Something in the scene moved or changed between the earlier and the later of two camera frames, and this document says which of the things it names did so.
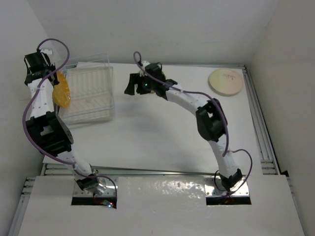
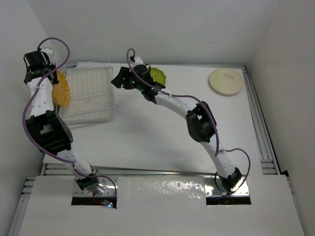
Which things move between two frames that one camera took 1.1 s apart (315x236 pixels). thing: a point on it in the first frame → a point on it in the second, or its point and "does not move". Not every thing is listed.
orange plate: [61, 95] does not move
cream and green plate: [225, 82] does not move
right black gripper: [135, 78] → [125, 73]
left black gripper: [50, 67] does not move
